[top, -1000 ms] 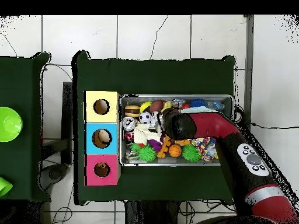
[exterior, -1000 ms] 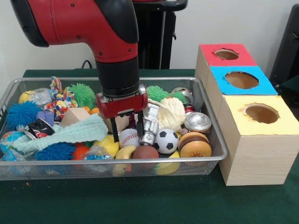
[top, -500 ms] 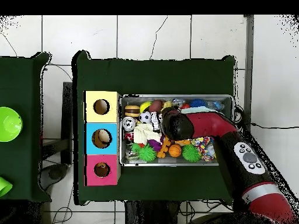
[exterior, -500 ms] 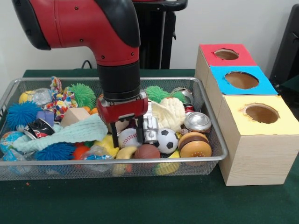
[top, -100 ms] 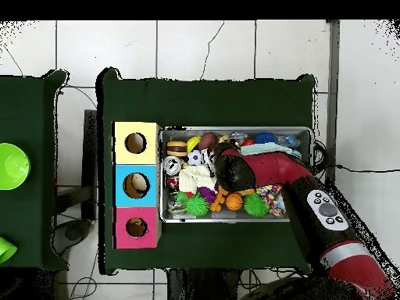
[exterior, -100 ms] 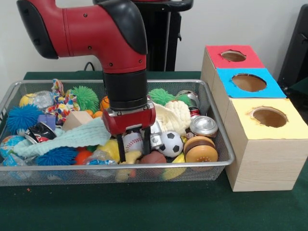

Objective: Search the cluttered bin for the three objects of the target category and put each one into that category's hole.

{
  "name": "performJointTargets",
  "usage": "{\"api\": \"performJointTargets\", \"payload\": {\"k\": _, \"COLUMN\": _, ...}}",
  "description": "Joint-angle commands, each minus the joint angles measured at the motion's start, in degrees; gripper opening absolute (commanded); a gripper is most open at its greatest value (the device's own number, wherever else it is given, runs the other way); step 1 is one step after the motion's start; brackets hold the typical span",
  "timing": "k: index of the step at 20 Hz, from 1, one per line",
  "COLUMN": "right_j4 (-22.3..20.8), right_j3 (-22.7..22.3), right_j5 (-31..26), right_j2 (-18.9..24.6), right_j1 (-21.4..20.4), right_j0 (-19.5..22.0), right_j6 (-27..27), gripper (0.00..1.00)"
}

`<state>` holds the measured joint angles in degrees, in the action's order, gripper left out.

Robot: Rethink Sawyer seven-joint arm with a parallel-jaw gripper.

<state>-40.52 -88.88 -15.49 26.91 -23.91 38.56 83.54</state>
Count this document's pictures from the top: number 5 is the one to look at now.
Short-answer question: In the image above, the brown monkey plush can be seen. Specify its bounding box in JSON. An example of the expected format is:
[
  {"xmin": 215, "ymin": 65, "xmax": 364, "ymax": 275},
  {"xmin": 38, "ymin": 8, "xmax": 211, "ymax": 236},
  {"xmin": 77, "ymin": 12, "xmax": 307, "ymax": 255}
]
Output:
[{"xmin": 127, "ymin": 217, "xmax": 147, "ymax": 233}]

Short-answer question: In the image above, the wooden box with three holes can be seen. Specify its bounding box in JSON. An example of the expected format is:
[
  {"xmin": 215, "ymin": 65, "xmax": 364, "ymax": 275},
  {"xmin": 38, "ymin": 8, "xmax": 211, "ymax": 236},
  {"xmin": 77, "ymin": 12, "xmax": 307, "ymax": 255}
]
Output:
[{"xmin": 111, "ymin": 120, "xmax": 163, "ymax": 251}]

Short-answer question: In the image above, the black and white soccer ball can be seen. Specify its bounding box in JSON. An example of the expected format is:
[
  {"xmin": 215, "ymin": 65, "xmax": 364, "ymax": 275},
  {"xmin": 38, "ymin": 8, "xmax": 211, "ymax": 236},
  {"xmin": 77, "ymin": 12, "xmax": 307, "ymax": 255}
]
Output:
[{"xmin": 187, "ymin": 149, "xmax": 204, "ymax": 166}]

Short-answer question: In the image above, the silver robot figure toy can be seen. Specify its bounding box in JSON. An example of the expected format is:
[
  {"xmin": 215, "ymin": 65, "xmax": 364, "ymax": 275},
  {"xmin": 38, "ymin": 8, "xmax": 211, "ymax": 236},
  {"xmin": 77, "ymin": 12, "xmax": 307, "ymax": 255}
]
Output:
[{"xmin": 201, "ymin": 148, "xmax": 217, "ymax": 167}]

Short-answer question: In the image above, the cream knitted cloth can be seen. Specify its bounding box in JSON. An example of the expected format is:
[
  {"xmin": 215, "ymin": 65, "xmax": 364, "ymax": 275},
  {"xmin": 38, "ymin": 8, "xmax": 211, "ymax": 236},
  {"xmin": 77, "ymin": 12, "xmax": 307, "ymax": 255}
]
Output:
[{"xmin": 178, "ymin": 164, "xmax": 218, "ymax": 195}]

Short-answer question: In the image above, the brown ball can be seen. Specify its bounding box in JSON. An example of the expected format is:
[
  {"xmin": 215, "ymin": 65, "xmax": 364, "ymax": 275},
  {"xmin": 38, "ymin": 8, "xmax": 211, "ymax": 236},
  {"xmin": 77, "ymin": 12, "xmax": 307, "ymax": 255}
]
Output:
[{"xmin": 198, "ymin": 131, "xmax": 219, "ymax": 151}]

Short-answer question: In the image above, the crushed silver drink can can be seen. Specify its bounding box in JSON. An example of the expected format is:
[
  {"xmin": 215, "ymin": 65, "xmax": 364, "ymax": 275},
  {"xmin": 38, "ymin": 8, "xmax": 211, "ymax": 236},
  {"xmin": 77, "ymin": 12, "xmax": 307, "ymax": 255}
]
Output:
[{"xmin": 162, "ymin": 155, "xmax": 183, "ymax": 176}]

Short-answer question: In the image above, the wooden toy hamburger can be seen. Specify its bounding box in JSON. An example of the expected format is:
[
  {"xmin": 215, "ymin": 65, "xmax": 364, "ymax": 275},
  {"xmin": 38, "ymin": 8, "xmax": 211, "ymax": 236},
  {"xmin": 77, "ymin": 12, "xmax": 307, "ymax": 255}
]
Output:
[{"xmin": 166, "ymin": 140, "xmax": 189, "ymax": 158}]

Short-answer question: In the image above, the green spiky rubber ball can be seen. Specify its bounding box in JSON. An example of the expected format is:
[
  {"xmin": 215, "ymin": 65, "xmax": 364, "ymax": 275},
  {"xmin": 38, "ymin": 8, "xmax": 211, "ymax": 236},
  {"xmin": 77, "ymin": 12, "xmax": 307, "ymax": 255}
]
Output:
[{"xmin": 184, "ymin": 193, "xmax": 210, "ymax": 218}]

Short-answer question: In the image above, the orange basketball toy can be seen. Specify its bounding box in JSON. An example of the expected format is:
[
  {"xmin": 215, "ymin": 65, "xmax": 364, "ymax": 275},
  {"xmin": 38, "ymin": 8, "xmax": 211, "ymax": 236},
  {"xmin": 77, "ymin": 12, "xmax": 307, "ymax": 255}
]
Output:
[{"xmin": 225, "ymin": 192, "xmax": 244, "ymax": 212}]

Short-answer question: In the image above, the dark green table cloth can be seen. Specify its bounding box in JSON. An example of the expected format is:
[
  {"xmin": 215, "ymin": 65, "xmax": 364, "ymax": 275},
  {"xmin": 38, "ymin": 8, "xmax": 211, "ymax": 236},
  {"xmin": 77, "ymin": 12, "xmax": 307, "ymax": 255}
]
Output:
[
  {"xmin": 96, "ymin": 66, "xmax": 316, "ymax": 276},
  {"xmin": 0, "ymin": 70, "xmax": 70, "ymax": 272}
]

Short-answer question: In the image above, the beige round toy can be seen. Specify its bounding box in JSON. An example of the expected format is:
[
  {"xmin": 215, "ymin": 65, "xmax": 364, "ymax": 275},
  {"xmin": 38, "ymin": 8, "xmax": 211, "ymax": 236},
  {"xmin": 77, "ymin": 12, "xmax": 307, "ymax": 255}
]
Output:
[{"xmin": 130, "ymin": 173, "xmax": 149, "ymax": 193}]

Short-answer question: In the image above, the mint green knitted cloth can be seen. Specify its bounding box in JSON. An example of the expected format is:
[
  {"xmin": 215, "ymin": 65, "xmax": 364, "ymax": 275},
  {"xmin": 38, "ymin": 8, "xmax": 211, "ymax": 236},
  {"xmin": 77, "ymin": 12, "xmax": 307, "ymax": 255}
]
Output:
[{"xmin": 240, "ymin": 141, "xmax": 302, "ymax": 160}]

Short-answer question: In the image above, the black flat panel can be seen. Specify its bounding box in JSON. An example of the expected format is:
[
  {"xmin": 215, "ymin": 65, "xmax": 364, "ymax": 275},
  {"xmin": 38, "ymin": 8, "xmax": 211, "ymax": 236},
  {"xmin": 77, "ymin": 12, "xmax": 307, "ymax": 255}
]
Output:
[{"xmin": 81, "ymin": 109, "xmax": 98, "ymax": 221}]

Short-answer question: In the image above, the grey oval base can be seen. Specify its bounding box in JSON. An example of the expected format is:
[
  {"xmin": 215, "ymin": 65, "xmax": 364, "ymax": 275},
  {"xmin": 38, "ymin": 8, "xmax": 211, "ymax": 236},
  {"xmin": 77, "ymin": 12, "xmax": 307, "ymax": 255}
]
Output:
[{"xmin": 52, "ymin": 218, "xmax": 92, "ymax": 255}]

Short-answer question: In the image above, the lime green plastic bowl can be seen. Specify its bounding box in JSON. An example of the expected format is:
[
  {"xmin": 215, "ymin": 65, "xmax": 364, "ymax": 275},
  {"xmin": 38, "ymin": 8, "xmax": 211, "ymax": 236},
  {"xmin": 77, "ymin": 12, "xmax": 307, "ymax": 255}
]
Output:
[{"xmin": 0, "ymin": 142, "xmax": 31, "ymax": 191}]

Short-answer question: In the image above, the light green toy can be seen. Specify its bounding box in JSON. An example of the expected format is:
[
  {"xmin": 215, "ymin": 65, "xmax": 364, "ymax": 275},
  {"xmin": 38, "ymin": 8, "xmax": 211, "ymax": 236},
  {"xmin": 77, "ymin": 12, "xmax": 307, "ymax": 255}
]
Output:
[{"xmin": 0, "ymin": 236, "xmax": 19, "ymax": 264}]

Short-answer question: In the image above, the silver wire mesh bin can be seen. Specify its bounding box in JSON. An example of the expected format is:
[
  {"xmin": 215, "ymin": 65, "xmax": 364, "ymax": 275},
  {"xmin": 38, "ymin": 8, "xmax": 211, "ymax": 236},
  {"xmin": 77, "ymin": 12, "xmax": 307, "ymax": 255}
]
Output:
[{"xmin": 159, "ymin": 125, "xmax": 314, "ymax": 224}]

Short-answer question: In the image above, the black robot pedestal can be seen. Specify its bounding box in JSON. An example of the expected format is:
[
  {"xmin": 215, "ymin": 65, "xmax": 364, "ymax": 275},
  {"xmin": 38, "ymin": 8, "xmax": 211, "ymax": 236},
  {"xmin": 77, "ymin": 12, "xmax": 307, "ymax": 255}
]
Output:
[{"xmin": 166, "ymin": 267, "xmax": 241, "ymax": 300}]

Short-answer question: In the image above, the grey metal rail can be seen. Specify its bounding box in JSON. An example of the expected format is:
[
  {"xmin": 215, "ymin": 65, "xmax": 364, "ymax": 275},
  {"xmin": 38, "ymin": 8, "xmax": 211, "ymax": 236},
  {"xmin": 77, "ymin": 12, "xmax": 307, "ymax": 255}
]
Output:
[{"xmin": 322, "ymin": 20, "xmax": 341, "ymax": 188}]

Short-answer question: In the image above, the long black cable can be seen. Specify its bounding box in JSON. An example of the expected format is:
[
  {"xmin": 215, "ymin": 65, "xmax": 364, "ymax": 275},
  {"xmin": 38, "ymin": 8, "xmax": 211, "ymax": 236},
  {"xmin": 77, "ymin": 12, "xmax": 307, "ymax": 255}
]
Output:
[{"xmin": 324, "ymin": 163, "xmax": 400, "ymax": 173}]

